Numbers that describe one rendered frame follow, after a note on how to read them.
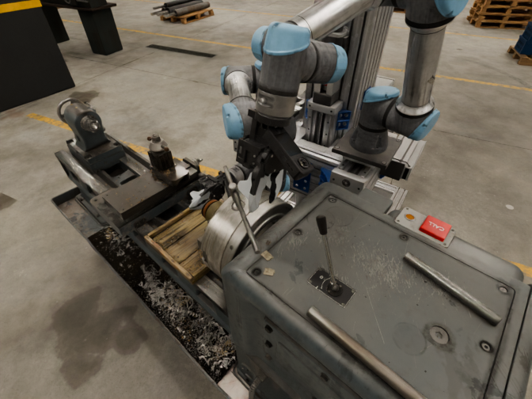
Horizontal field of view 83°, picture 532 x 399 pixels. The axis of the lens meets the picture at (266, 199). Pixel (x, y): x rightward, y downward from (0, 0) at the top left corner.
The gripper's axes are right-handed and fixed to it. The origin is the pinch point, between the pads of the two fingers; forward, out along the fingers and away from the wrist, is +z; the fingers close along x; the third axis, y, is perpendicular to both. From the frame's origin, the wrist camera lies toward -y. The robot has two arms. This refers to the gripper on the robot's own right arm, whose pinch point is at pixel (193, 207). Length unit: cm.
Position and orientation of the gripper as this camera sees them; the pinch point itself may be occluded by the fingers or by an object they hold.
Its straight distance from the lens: 110.8
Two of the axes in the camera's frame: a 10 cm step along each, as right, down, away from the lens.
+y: -7.5, -4.5, 4.9
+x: 0.0, -7.4, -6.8
